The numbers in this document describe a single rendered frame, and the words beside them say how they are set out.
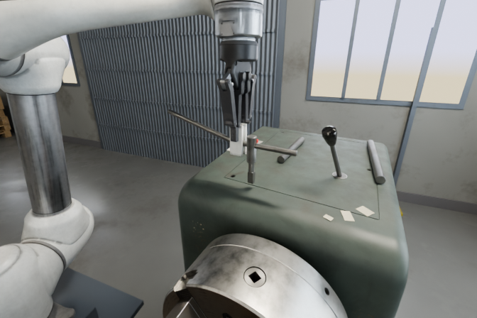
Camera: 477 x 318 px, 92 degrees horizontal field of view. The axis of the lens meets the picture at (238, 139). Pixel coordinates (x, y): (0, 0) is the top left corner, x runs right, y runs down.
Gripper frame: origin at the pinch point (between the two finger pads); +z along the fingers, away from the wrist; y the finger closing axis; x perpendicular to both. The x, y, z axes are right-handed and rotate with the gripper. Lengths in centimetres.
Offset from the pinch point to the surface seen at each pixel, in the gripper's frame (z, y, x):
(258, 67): -6, -213, -87
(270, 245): 13.6, 12.4, 13.0
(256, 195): 11.8, 2.0, 5.7
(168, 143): 108, -195, -225
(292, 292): 14.9, 17.8, 18.4
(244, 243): 13.9, 13.6, 8.5
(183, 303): 18.7, 24.6, 3.6
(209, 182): 11.8, 2.1, -6.9
